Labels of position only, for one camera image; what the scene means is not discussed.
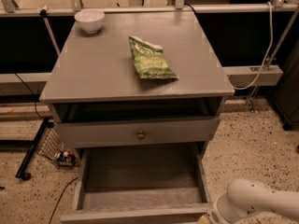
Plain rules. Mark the yellow foam padded gripper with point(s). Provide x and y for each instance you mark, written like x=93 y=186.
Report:
x=213 y=215

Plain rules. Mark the grey drawer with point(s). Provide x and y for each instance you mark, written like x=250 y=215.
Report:
x=137 y=132
x=153 y=184

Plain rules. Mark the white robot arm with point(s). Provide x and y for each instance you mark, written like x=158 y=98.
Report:
x=244 y=198

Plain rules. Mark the grey top drawer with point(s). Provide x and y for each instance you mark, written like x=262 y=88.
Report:
x=137 y=132

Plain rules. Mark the grey wooden drawer cabinet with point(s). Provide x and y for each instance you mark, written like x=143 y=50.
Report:
x=94 y=79

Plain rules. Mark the dark side cabinet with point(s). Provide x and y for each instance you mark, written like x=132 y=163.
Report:
x=285 y=95

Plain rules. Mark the green chip bag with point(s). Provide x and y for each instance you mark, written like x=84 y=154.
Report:
x=149 y=60

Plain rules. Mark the black metal bar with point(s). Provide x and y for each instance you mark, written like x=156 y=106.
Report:
x=22 y=173

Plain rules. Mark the white ceramic bowl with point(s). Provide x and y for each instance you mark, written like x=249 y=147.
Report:
x=90 y=20

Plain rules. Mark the wire mesh basket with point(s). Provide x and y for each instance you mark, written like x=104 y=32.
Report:
x=52 y=148

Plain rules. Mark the grey metal rail frame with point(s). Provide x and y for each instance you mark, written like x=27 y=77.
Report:
x=149 y=8

